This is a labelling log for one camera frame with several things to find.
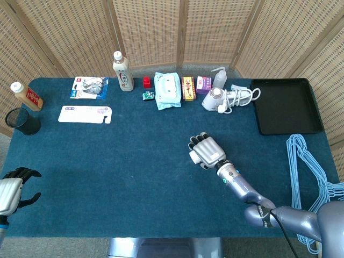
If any dark blue carpeted table top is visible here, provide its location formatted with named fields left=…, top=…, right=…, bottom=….
left=0, top=77, right=341, bottom=239

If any black mesh pen cup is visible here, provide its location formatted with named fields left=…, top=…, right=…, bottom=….
left=5, top=107, right=42, bottom=136

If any white hair dryer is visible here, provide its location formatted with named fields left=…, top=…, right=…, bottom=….
left=201, top=84, right=255, bottom=111

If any yellow red carton box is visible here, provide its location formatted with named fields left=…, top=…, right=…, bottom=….
left=181, top=76, right=196, bottom=102

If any black plastic tray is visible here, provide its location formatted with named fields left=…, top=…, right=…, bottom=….
left=249, top=77, right=325, bottom=136

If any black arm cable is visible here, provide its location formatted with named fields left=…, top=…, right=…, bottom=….
left=271, top=212, right=299, bottom=258

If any woven bamboo folding screen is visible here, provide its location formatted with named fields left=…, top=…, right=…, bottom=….
left=0, top=0, right=344, bottom=167

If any purple white carton box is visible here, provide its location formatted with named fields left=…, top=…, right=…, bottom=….
left=195, top=76, right=212, bottom=95

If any blue-grey robot torso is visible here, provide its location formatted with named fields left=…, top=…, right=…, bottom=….
left=107, top=237, right=224, bottom=258

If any milk tea bottle white cap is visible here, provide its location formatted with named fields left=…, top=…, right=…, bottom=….
left=112, top=51, right=135, bottom=92

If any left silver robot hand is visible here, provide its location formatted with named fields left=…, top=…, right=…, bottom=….
left=0, top=167, right=42, bottom=216

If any blue wire hanger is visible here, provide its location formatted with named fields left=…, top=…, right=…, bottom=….
left=286, top=133, right=333, bottom=255
left=303, top=182, right=344, bottom=216

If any white flat card package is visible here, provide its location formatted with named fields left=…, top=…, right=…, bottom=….
left=58, top=105, right=113, bottom=124

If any brown bottle red label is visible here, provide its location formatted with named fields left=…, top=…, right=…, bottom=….
left=10, top=82, right=44, bottom=112

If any white hair dryer cable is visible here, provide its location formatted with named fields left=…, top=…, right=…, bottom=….
left=217, top=87, right=261, bottom=114

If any tape rolls blister pack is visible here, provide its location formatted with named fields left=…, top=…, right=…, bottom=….
left=70, top=76, right=110, bottom=100

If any clear squeeze wash bottle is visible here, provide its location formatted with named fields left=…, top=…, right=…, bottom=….
left=210, top=67, right=228, bottom=89

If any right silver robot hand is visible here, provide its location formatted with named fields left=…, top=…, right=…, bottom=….
left=188, top=132, right=227, bottom=170

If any light blue wet wipes pack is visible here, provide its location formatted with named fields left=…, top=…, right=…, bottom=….
left=154, top=71, right=182, bottom=111

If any black velcro strap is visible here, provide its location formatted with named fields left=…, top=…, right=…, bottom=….
left=256, top=205, right=276, bottom=228

